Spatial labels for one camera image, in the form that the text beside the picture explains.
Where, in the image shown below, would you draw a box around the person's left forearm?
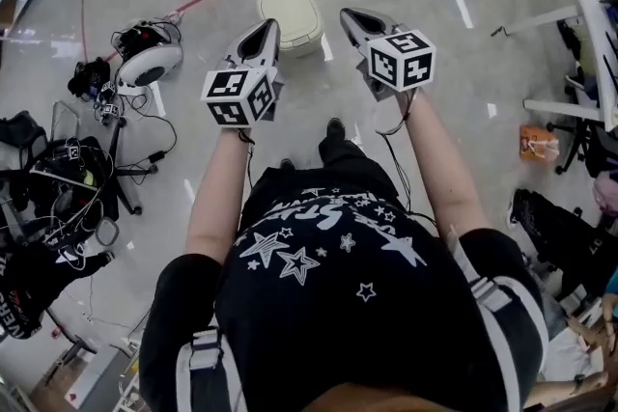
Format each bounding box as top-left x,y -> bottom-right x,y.
184,126 -> 256,267

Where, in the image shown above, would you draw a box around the white round device with wires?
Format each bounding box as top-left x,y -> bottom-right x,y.
111,16 -> 185,89

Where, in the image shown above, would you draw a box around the cream plastic trash bin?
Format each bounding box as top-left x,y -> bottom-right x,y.
255,0 -> 324,60

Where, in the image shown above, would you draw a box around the person's right forearm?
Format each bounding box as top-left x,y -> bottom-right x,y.
402,87 -> 494,241

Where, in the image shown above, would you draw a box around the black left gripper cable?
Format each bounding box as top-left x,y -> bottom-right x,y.
235,127 -> 258,190

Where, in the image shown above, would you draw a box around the white grey harness strap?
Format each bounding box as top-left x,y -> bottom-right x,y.
447,224 -> 549,401
175,326 -> 229,412

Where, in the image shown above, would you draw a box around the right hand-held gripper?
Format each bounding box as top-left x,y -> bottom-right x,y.
339,7 -> 437,103

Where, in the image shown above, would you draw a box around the black bag with gear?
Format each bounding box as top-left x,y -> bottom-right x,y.
67,56 -> 113,100

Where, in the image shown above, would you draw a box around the person's right black shoe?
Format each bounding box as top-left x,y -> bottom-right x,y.
325,117 -> 346,142

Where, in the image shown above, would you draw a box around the orange printed bag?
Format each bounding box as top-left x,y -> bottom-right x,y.
519,124 -> 561,164

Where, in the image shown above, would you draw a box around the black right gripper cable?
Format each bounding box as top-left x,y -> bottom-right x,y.
375,89 -> 439,231

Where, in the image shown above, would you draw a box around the dark office chair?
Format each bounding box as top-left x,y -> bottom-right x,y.
545,118 -> 618,178

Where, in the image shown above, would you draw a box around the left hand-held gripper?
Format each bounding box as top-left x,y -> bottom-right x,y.
200,17 -> 287,130

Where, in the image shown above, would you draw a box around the black office chair with equipment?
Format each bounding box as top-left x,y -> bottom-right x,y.
0,99 -> 146,252

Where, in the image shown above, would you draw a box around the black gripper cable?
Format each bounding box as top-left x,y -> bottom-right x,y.
235,127 -> 258,190
375,89 -> 439,231

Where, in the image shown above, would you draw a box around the white desk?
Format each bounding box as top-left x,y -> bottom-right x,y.
491,0 -> 618,133

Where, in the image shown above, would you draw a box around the black printed jacket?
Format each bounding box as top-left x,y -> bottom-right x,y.
0,248 -> 116,342

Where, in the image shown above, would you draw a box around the person's black star-print shirt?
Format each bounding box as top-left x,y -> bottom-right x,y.
138,166 -> 550,412

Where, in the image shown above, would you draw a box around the black power cable with adapter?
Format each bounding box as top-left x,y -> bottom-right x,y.
118,94 -> 179,175

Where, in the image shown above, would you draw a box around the person's black trousers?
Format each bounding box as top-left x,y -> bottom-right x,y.
317,129 -> 400,202

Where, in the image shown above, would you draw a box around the large black bag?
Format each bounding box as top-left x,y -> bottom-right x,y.
505,186 -> 618,303

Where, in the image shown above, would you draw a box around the spare hand-held gripper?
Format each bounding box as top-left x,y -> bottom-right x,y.
95,80 -> 121,124

